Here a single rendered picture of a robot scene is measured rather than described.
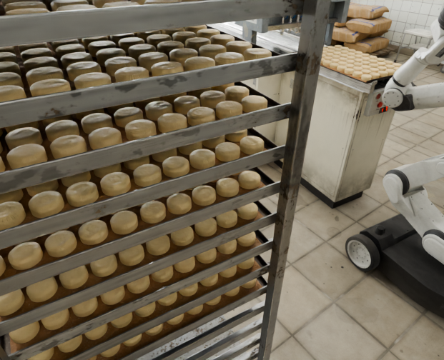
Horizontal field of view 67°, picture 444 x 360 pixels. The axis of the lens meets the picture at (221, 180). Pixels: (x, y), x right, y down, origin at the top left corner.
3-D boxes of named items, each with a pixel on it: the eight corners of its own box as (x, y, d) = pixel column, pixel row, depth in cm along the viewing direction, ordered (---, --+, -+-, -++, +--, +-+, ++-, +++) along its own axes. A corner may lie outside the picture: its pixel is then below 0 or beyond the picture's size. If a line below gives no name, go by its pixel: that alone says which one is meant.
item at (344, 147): (270, 163, 276) (282, 50, 224) (303, 153, 289) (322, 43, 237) (332, 213, 226) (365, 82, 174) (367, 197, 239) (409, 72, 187)
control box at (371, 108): (362, 114, 187) (369, 91, 179) (391, 106, 197) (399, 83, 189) (367, 117, 185) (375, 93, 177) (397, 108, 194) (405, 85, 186)
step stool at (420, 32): (440, 66, 491) (452, 33, 465) (419, 70, 474) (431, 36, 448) (412, 58, 523) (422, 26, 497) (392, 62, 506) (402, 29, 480)
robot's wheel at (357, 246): (374, 275, 184) (385, 251, 172) (367, 278, 182) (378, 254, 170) (347, 250, 198) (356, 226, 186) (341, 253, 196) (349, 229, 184)
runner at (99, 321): (274, 238, 88) (275, 229, 86) (280, 244, 86) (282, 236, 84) (-4, 358, 62) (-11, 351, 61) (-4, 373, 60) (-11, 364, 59)
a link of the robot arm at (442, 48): (442, 18, 114) (412, 50, 125) (447, 36, 109) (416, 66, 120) (458, 25, 115) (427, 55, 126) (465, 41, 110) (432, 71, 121)
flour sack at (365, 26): (369, 36, 479) (372, 23, 469) (343, 31, 504) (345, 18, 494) (392, 28, 517) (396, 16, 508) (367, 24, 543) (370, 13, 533)
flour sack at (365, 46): (366, 55, 495) (368, 44, 486) (341, 49, 521) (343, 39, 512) (390, 47, 533) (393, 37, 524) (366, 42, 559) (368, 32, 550)
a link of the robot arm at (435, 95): (398, 104, 145) (459, 98, 128) (385, 117, 139) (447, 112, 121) (393, 78, 141) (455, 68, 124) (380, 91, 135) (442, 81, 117)
